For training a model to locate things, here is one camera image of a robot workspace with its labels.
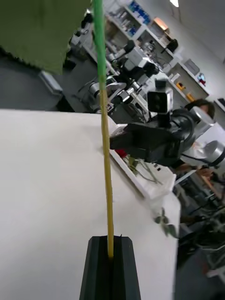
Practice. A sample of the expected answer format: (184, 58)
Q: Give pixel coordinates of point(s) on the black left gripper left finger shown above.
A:
(98, 269)

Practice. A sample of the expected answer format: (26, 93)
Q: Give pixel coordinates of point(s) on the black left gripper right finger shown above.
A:
(124, 269)

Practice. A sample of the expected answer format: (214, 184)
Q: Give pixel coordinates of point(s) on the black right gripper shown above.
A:
(159, 145)

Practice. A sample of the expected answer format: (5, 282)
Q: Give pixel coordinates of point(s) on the pale blue flower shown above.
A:
(105, 140)

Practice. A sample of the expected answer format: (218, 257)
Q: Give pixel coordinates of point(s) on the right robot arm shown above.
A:
(185, 124)

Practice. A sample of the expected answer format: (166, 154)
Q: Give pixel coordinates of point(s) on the red rose with green stem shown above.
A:
(120, 152)

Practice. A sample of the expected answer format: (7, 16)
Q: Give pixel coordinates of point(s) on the shallow white box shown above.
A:
(145, 185)

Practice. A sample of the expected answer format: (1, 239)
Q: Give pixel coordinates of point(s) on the loose green leaf twig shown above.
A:
(167, 225)

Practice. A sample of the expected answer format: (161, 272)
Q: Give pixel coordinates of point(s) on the grey robot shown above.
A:
(136, 56)

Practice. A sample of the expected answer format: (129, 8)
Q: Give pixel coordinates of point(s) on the person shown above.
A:
(204, 103)

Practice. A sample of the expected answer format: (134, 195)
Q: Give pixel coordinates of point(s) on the white shelf with goods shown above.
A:
(140, 14)

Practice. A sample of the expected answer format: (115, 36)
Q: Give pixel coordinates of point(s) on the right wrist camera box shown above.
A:
(160, 100)

